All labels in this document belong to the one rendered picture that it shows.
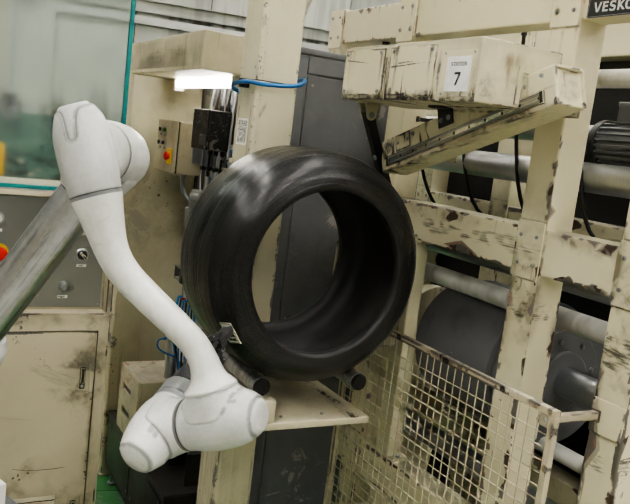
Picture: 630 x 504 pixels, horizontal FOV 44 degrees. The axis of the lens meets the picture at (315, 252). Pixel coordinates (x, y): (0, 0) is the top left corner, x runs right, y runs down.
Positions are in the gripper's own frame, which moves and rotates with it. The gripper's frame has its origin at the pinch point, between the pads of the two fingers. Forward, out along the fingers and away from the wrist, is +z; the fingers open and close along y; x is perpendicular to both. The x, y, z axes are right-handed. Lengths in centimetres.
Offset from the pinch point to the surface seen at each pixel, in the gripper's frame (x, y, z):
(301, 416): 3.7, 33.4, 12.1
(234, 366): -9.6, 16.3, 13.1
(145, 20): -478, -43, 808
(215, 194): -1.4, -26.4, 24.4
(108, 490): -126, 96, 60
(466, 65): 63, -37, 41
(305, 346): -1.3, 27.4, 36.6
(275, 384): -12.1, 35.3, 31.1
